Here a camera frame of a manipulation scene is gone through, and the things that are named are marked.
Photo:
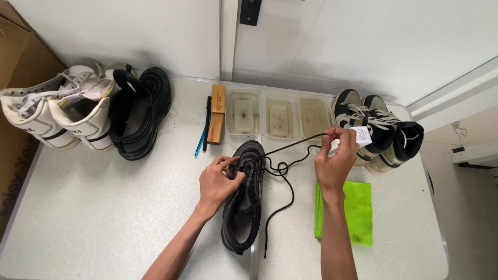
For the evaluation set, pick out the person's left hand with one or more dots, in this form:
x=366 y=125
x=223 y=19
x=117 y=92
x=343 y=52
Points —
x=216 y=186

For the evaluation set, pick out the black wall fitting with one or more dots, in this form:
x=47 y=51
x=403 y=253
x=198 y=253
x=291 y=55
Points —
x=250 y=11

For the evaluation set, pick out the black and cream sneaker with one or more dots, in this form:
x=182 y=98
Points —
x=348 y=109
x=404 y=146

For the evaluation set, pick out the white floor fixture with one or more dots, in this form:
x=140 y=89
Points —
x=476 y=155

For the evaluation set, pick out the black shoelace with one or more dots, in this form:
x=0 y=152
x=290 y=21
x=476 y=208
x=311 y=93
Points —
x=265 y=241

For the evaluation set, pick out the person's right hand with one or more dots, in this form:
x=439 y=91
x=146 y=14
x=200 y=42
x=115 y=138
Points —
x=335 y=167

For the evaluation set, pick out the black laced sneaker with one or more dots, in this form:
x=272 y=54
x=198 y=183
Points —
x=136 y=116

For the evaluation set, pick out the brown cardboard box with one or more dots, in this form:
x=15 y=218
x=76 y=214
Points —
x=23 y=66

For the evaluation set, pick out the green microfibre cloth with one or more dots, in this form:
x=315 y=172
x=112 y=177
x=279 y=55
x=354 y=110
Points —
x=360 y=217

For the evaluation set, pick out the wooden shoe brush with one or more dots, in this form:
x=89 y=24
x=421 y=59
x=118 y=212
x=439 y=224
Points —
x=216 y=116

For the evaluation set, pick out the black sneaker without lace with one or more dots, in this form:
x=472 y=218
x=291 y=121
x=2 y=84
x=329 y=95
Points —
x=245 y=217

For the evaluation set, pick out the clear plastic container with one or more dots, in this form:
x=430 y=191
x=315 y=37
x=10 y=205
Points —
x=243 y=112
x=279 y=118
x=314 y=116

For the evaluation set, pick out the white high-top shoe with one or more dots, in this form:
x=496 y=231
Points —
x=37 y=116
x=87 y=124

